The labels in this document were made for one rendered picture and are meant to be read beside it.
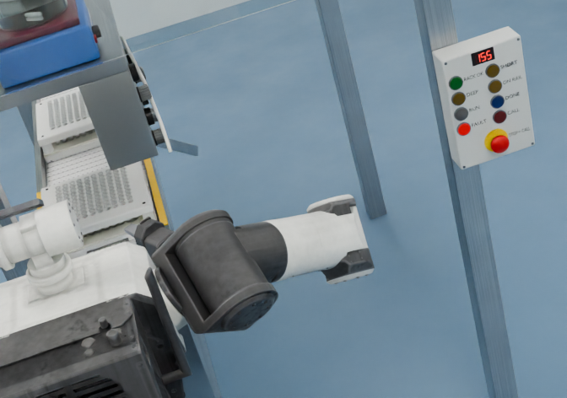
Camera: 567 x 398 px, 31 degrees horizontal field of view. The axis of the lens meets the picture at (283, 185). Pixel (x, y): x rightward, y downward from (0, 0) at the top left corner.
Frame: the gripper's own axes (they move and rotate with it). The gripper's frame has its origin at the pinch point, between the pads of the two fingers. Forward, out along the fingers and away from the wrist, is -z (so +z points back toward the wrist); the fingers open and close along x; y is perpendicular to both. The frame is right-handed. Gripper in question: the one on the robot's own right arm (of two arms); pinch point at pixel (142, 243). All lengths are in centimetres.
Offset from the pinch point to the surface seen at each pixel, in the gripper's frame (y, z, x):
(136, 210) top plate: 15.0, -25.8, 9.5
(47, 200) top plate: 8, -51, 9
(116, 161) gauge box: 11.9, -20.3, -6.3
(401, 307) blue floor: 92, -34, 98
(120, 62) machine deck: 18.2, -16.3, -26.6
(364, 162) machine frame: 127, -72, 75
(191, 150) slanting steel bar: 44, -42, 15
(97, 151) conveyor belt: 35, -71, 16
